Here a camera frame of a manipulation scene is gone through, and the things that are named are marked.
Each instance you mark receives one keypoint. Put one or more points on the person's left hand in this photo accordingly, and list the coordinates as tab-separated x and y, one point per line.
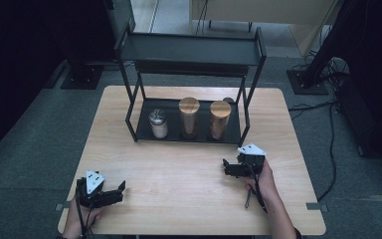
79	222

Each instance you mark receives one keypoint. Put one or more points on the wooden-lid jar chunky orange contents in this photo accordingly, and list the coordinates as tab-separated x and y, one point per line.
220	122

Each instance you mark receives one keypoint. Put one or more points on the steel-lid glass jar white contents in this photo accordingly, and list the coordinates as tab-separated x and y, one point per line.
159	127

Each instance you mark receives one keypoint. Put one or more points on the black metal two-tier rack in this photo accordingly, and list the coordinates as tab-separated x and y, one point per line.
192	53

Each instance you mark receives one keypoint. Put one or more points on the black stand with slanted pole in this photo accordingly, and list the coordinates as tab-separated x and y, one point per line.
308	83

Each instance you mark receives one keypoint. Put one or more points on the dark box on floor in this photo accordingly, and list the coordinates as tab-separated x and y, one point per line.
358	116

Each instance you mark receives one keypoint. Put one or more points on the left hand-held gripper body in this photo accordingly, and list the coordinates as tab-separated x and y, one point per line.
93	196

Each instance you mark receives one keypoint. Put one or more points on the dark curtain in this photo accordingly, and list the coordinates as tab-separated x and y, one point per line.
378	66
20	66

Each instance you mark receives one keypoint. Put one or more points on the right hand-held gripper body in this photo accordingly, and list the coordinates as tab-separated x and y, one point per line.
253	161

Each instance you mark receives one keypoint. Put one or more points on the small round dark object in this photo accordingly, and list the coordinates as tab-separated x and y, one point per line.
229	99

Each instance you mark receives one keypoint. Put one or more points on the wooden-lid jar fine brown contents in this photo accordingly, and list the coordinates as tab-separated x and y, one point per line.
189	119

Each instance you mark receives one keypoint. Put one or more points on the black upright panel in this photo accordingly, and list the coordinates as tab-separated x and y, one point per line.
119	16

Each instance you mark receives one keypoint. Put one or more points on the grey tape piece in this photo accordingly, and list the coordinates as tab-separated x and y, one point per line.
316	206
58	207

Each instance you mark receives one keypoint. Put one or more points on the black stand with square base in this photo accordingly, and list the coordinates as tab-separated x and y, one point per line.
81	78

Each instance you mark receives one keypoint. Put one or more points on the beige cabinet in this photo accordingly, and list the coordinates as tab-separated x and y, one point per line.
262	10

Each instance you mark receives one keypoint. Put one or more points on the person's right hand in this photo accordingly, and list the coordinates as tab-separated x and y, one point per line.
265	184

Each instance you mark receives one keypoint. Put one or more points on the black metal frame legs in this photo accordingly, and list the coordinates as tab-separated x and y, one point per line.
229	24

